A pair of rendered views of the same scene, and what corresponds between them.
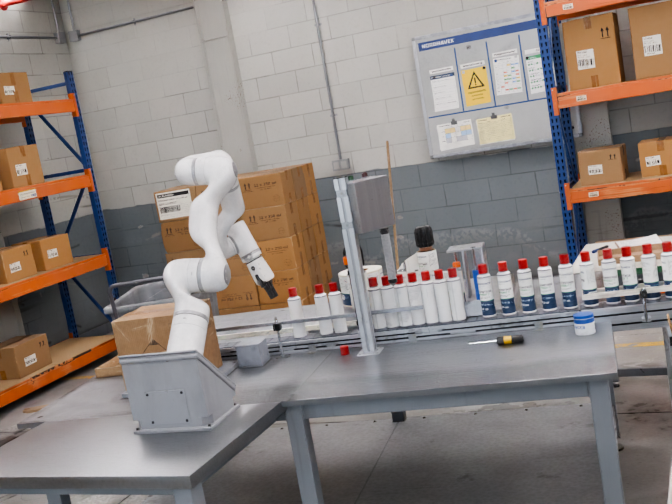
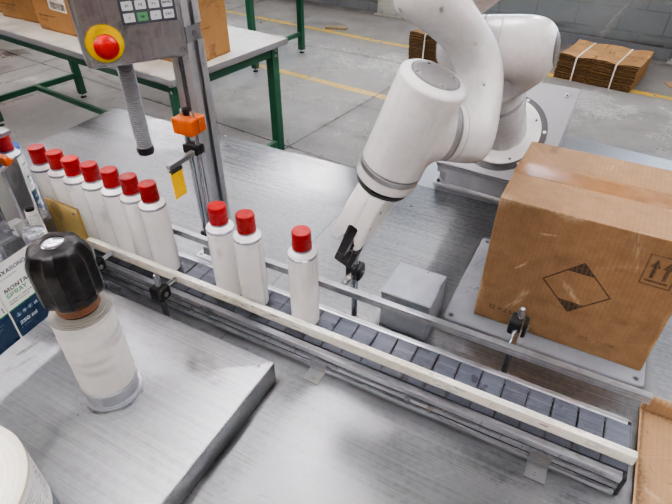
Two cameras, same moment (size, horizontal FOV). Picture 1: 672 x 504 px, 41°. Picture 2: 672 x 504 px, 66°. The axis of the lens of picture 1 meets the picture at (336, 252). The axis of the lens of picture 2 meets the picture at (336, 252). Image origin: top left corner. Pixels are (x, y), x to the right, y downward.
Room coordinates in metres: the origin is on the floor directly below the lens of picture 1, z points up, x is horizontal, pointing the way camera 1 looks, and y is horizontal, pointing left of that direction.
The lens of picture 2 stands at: (4.23, 0.39, 1.57)
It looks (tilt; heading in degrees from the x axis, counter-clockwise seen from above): 38 degrees down; 192
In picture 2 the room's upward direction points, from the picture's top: straight up
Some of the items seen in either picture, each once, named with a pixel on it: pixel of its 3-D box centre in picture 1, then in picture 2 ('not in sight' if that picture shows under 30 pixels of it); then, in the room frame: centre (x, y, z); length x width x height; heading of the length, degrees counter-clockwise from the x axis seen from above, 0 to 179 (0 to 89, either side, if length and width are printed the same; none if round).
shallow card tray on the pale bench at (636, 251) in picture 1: (633, 254); not in sight; (4.36, -1.43, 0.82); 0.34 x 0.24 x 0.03; 72
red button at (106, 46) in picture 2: not in sight; (106, 46); (3.47, -0.14, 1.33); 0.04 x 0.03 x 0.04; 129
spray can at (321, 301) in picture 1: (322, 309); (250, 260); (3.54, 0.09, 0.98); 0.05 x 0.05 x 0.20
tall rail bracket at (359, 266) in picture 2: (280, 335); (350, 293); (3.52, 0.27, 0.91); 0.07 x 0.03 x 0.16; 164
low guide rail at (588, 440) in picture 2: (298, 329); (302, 327); (3.61, 0.20, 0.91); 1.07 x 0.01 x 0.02; 74
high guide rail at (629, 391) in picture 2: (290, 321); (322, 281); (3.54, 0.23, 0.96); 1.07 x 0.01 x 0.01; 74
